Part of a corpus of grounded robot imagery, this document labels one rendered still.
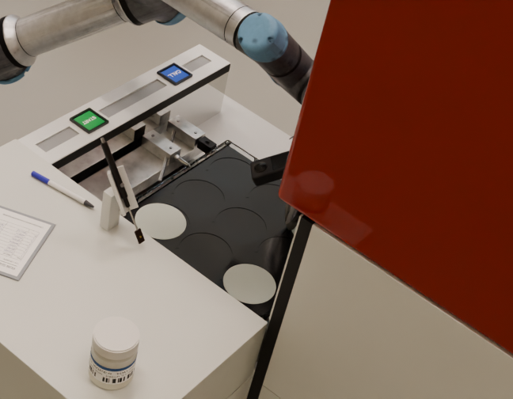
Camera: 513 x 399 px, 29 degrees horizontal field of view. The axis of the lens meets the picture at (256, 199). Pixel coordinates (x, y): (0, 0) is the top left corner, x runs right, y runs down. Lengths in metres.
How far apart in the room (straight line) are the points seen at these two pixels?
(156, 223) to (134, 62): 2.03
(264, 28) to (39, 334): 0.62
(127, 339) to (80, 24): 0.82
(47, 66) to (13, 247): 2.12
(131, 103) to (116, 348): 0.74
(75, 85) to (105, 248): 2.01
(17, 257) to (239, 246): 0.43
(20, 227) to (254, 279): 0.43
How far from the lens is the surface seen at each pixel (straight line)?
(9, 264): 1.71
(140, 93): 2.12
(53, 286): 1.69
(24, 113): 3.58
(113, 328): 1.51
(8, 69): 2.20
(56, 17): 2.12
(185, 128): 2.12
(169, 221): 1.91
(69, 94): 3.68
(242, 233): 1.92
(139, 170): 2.04
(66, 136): 1.99
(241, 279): 1.83
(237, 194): 2.00
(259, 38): 1.66
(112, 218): 1.77
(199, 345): 1.63
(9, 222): 1.78
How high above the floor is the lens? 2.22
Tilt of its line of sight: 41 degrees down
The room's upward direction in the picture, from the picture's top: 14 degrees clockwise
